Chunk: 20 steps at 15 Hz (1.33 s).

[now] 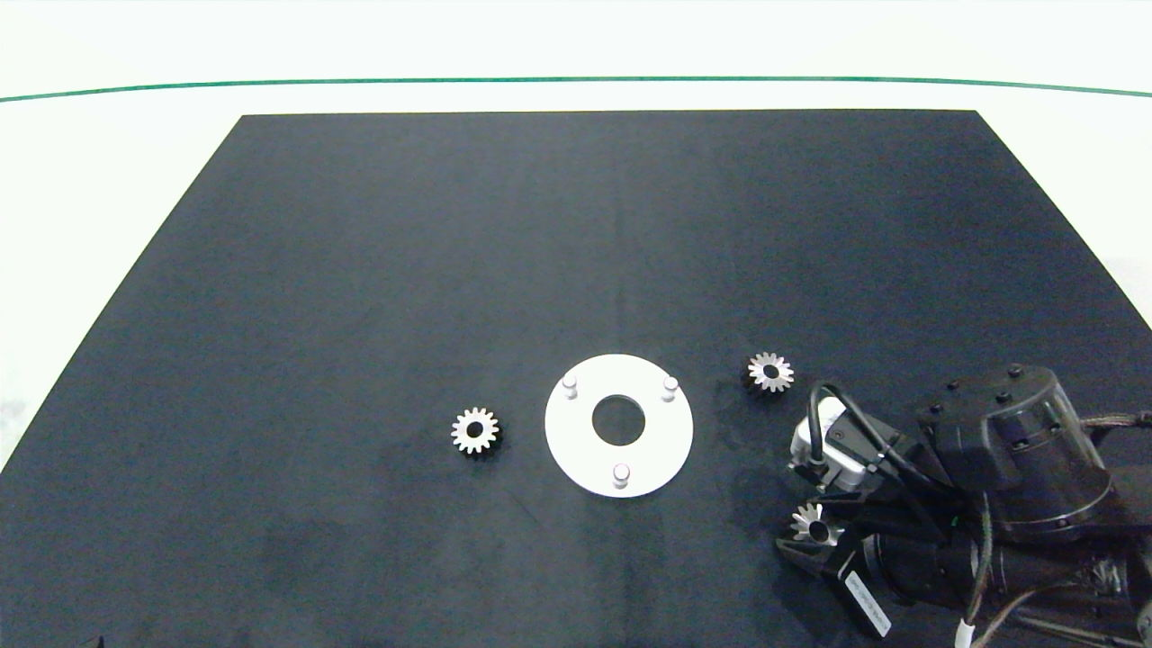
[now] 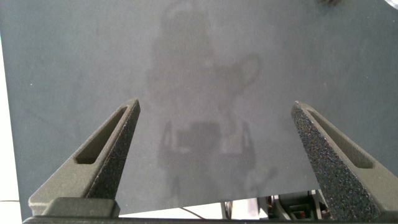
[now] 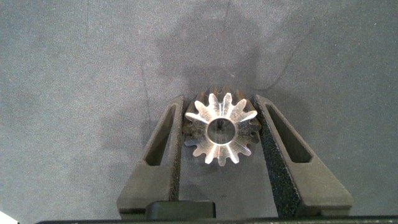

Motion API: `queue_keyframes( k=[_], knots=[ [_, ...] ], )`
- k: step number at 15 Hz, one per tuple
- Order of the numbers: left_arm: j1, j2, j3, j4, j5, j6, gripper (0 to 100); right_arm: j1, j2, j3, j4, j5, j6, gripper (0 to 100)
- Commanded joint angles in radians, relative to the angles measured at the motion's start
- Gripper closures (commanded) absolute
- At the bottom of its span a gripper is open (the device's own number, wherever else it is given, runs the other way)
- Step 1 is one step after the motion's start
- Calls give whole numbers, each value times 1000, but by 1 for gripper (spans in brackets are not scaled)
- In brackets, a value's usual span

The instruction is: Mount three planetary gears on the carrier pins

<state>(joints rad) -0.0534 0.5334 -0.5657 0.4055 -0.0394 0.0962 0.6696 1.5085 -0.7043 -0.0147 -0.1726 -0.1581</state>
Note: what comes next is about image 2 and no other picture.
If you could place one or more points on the dark mat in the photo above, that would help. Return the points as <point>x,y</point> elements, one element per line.
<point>217,46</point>

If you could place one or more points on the small steel planetary gear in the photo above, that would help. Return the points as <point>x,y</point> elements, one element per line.
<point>329,2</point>

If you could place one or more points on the round white carrier plate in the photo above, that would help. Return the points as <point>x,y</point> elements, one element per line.
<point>394,2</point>

